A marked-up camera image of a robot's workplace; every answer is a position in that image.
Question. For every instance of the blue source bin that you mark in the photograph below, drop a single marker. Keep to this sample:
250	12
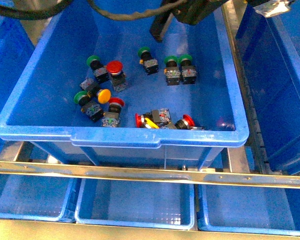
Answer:
41	110

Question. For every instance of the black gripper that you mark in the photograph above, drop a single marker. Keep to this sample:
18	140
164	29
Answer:
190	12

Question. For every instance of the red mushroom push button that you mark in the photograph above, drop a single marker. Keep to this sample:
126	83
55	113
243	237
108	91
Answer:
117	75

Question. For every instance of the green button far left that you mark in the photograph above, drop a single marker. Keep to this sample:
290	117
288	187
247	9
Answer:
98	69

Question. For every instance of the green button lower left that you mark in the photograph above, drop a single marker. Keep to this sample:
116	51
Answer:
88	106

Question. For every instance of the green button pair left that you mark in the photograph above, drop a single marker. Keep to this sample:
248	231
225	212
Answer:
172	72

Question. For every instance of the green button near centre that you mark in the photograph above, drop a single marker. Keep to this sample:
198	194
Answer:
149	63

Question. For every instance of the yellow push button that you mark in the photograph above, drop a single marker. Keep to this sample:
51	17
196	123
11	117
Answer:
150	124
94	90

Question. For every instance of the blue target bin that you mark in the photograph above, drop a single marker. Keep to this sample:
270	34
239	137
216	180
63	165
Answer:
270	51

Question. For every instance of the green button pair right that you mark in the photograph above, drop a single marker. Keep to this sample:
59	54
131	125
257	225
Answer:
188	70

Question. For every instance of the lower blue bin left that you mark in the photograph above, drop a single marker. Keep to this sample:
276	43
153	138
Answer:
38	198

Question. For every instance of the metal front shelf rail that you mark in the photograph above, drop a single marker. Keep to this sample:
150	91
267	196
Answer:
150	175

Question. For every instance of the lower blue bin middle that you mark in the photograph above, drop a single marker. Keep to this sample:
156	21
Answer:
141	204

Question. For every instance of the metal rack divider rail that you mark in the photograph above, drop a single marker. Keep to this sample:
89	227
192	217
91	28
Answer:
232	24

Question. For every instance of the red button front right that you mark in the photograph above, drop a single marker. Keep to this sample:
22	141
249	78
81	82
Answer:
185	123

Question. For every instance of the red button beside yellow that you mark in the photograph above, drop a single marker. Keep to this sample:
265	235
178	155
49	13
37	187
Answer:
112	117

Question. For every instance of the lower blue bin right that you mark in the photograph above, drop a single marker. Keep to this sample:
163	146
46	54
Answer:
253	210

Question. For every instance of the green button pair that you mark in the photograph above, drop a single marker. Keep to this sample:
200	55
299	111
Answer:
172	72
188	70

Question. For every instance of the blue bin far left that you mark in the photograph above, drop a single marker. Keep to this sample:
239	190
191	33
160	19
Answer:
15	51

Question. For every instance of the red button front left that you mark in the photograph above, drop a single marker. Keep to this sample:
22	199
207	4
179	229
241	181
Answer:
160	117

